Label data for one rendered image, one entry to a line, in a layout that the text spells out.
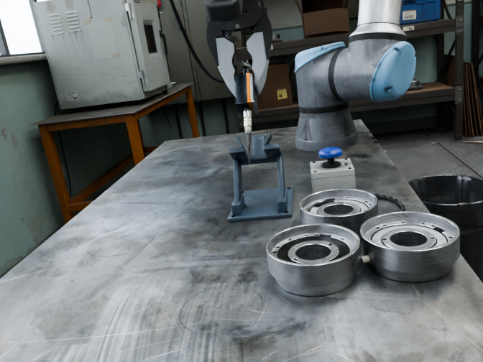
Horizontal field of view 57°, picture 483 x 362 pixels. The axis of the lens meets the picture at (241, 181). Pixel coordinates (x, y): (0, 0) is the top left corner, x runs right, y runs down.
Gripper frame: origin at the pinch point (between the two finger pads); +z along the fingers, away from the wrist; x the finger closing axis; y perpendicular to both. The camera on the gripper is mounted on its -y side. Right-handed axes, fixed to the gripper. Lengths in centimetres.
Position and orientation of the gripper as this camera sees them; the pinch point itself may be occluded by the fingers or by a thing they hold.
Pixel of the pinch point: (246, 87)
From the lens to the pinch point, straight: 69.6
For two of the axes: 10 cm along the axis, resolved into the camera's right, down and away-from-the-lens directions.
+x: -9.8, 0.9, 1.7
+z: 1.3, 9.5, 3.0
